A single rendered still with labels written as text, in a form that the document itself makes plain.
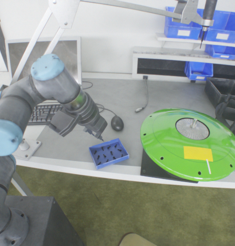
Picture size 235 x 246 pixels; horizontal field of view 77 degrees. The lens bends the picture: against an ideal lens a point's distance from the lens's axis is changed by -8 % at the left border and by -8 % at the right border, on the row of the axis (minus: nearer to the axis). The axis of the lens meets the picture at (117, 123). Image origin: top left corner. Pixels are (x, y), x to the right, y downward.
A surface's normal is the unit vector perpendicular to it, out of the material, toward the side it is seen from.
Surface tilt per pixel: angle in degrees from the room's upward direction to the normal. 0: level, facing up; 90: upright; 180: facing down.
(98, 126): 72
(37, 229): 0
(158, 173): 0
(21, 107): 55
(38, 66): 24
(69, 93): 99
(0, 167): 80
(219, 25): 90
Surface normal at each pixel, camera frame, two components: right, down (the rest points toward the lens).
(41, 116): 0.00, -0.71
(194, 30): -0.14, 0.74
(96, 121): 0.84, 0.45
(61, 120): -0.28, -0.46
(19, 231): 0.93, -0.16
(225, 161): 0.16, -0.50
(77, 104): 0.58, 0.62
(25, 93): 0.72, -0.63
